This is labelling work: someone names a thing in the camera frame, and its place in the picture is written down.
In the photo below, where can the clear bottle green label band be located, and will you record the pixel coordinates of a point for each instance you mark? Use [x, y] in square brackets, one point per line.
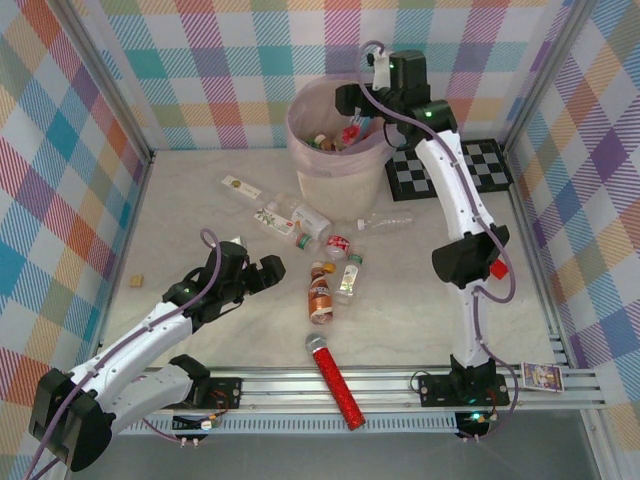
[305, 241]

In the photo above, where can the clear ribbed bottle white cap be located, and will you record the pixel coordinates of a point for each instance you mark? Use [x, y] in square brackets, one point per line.
[385, 221]

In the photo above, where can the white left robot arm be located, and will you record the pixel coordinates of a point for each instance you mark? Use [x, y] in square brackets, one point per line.
[125, 355]

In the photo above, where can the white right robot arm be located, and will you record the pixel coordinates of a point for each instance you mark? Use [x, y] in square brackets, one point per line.
[455, 185]

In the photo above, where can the translucent purple bin liner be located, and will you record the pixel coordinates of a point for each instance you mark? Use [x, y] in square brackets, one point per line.
[295, 130]

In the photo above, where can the beige plastic waste bin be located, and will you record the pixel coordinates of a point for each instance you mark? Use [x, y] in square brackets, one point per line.
[340, 190]

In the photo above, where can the clear bottle leaf-print label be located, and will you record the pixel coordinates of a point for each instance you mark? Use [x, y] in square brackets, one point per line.
[274, 219]

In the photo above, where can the red patterned plastic bottle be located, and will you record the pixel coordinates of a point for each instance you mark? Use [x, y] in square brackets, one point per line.
[351, 133]

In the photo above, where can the large clear bottle white label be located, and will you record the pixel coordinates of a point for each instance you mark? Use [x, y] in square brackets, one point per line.
[310, 220]

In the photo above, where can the brown coffee drink bottle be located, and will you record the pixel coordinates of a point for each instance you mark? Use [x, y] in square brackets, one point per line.
[320, 295]

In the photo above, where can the small wooden block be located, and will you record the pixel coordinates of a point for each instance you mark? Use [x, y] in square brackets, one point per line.
[137, 281]

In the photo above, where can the black white checkerboard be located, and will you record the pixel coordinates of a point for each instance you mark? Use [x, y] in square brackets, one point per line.
[405, 175]

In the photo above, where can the small bottle red white label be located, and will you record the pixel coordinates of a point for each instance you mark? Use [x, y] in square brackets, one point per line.
[337, 244]

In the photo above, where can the small clear bottle green cap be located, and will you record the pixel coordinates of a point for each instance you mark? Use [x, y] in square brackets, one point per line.
[347, 282]

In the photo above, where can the red glitter microphone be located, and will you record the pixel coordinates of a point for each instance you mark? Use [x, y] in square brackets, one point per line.
[335, 380]

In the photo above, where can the small electronics board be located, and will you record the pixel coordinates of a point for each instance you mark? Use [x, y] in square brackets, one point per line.
[472, 422]
[200, 425]

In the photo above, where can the small red block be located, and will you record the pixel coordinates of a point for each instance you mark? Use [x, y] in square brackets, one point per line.
[498, 269]

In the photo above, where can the playing card box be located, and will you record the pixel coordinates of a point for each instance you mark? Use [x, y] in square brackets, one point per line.
[542, 376]

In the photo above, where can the aluminium side rail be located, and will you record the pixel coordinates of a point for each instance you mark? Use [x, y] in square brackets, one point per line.
[127, 240]
[550, 300]

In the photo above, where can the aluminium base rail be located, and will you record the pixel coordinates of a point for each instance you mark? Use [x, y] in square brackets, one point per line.
[280, 392]

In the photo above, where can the aluminium frame post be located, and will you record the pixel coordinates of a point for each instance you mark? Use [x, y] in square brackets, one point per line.
[111, 85]
[547, 75]

